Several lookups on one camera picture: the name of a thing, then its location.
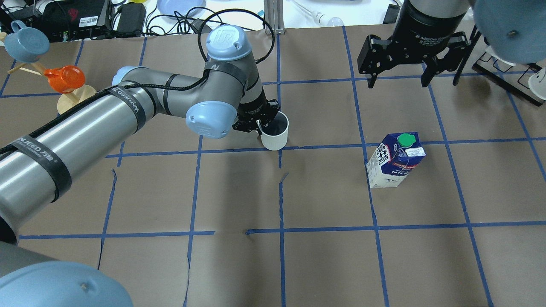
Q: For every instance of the blue plate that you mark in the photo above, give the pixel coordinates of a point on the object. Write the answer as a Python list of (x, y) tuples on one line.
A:
[(188, 8)]

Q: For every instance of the black electronics box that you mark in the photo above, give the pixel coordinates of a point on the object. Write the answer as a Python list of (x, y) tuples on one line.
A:
[(70, 20)]

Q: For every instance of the aluminium frame post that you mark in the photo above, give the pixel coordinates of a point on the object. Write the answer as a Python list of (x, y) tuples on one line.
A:
[(274, 15)]

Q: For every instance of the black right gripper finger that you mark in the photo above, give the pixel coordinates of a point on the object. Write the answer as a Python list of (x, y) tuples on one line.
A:
[(371, 79), (433, 66)]

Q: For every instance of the orange cup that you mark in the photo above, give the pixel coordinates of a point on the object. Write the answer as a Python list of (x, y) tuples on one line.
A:
[(65, 79)]

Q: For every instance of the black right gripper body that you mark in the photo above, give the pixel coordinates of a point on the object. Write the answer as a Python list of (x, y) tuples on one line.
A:
[(426, 30)]

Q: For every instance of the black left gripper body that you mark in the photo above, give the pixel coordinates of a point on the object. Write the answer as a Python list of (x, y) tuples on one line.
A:
[(255, 109)]

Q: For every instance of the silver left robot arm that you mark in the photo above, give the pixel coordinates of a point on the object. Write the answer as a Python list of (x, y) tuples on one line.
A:
[(40, 167)]

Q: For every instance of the blue white milk carton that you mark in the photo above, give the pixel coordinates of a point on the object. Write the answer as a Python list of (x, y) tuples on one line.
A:
[(394, 158)]

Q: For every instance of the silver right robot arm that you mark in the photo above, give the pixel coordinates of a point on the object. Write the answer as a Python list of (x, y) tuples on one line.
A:
[(515, 29)]

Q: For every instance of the white light bulb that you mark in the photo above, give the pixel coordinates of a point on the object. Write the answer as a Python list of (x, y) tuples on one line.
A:
[(318, 17)]

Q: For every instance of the blue cup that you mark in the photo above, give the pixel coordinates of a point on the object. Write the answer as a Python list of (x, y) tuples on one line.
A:
[(26, 44)]

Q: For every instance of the black power adapter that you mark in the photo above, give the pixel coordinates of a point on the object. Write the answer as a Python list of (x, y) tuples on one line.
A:
[(131, 19)]

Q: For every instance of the white mug dark interior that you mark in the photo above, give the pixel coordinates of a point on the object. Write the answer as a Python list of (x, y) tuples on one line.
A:
[(274, 136)]

